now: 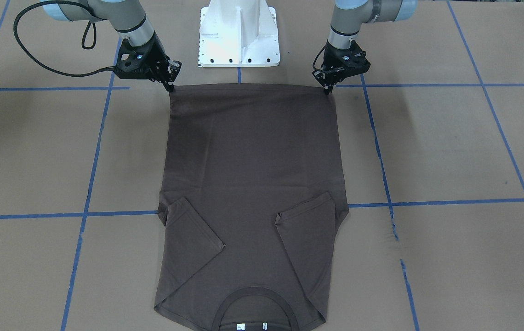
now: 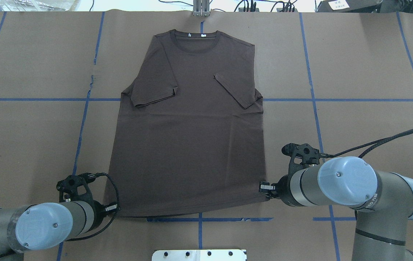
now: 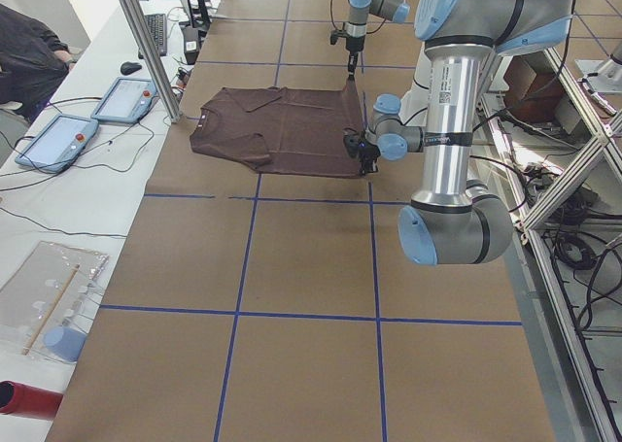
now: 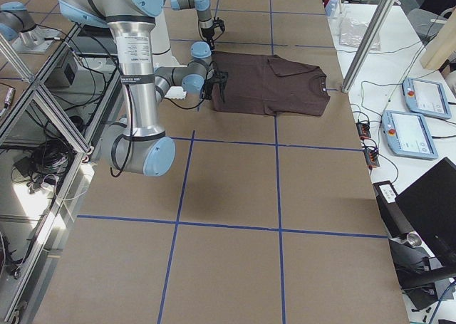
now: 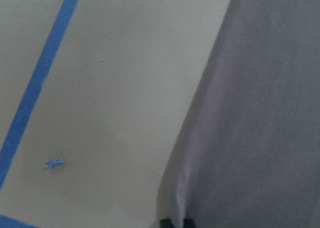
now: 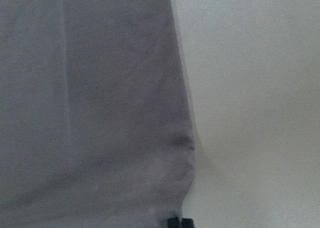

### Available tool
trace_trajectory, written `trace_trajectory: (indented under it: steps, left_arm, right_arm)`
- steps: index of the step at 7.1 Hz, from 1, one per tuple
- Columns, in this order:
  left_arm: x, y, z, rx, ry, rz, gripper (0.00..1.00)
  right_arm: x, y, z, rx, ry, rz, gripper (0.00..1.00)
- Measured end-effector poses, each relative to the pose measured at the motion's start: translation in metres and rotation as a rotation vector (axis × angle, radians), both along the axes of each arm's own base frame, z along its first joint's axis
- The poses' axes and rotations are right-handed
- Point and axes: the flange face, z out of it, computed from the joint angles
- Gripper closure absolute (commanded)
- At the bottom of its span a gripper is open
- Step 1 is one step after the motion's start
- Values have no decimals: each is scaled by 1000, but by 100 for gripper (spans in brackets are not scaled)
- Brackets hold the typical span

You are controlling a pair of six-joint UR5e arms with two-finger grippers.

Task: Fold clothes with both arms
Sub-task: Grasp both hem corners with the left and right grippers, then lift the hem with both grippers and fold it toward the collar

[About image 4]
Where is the light blue cup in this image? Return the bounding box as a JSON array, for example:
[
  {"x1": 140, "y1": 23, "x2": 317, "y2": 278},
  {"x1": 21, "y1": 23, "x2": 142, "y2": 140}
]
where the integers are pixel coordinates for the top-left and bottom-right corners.
[{"x1": 325, "y1": 0, "x2": 338, "y2": 19}]

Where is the blue teach pendant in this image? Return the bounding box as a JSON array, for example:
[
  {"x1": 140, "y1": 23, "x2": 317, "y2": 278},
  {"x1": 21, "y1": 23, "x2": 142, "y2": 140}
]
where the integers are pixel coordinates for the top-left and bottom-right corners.
[
  {"x1": 402, "y1": 78, "x2": 452, "y2": 120},
  {"x1": 381, "y1": 110, "x2": 438, "y2": 160}
]

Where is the aluminium frame rack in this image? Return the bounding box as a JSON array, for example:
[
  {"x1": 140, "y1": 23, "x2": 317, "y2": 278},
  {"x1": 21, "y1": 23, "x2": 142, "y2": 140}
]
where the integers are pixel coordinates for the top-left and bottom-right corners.
[{"x1": 1, "y1": 25, "x2": 122, "y2": 323}]

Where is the near blue teach pendant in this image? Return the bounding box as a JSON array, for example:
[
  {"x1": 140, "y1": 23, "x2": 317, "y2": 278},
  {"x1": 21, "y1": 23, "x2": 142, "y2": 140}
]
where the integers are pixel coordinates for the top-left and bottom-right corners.
[{"x1": 381, "y1": 110, "x2": 438, "y2": 160}]

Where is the dark brown t-shirt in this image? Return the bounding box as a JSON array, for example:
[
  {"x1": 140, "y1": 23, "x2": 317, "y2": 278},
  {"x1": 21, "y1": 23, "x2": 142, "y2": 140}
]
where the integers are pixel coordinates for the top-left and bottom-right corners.
[{"x1": 212, "y1": 51, "x2": 330, "y2": 117}]

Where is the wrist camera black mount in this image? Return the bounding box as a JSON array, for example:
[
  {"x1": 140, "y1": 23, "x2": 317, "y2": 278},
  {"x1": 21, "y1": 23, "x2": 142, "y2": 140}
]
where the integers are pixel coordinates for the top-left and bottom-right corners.
[
  {"x1": 213, "y1": 17, "x2": 225, "y2": 33},
  {"x1": 213, "y1": 71, "x2": 229, "y2": 90}
]

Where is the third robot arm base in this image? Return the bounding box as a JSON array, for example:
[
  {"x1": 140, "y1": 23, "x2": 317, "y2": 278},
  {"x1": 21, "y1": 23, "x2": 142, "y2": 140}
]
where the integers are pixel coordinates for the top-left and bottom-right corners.
[{"x1": 1, "y1": 1, "x2": 60, "y2": 53}]

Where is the black laptop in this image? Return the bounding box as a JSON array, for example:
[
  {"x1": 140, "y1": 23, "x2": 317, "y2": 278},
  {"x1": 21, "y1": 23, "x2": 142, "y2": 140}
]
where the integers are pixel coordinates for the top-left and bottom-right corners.
[{"x1": 395, "y1": 157, "x2": 455, "y2": 266}]

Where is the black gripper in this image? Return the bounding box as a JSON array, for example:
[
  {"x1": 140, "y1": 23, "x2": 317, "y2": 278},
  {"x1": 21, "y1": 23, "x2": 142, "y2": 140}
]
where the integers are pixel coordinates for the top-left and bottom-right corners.
[
  {"x1": 199, "y1": 26, "x2": 215, "y2": 52},
  {"x1": 201, "y1": 74, "x2": 223, "y2": 100}
]

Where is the aluminium frame post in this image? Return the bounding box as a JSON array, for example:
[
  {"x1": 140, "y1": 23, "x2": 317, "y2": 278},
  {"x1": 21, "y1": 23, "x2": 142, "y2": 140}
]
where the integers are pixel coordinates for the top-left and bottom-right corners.
[{"x1": 341, "y1": 0, "x2": 395, "y2": 93}]

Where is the far blue teach pendant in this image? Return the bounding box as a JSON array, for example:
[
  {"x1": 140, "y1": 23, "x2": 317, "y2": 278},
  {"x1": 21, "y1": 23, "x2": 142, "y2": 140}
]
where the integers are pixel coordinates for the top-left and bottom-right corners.
[{"x1": 402, "y1": 78, "x2": 452, "y2": 120}]

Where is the clear plastic bag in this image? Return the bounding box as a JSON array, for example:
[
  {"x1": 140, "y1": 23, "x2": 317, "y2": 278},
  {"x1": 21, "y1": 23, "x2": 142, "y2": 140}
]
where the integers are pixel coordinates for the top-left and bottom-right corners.
[{"x1": 339, "y1": 17, "x2": 369, "y2": 48}]

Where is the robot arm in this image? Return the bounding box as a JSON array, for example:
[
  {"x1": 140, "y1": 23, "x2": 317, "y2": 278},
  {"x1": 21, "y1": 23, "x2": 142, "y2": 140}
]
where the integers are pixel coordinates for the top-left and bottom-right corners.
[
  {"x1": 58, "y1": 0, "x2": 228, "y2": 177},
  {"x1": 170, "y1": 0, "x2": 224, "y2": 51}
]

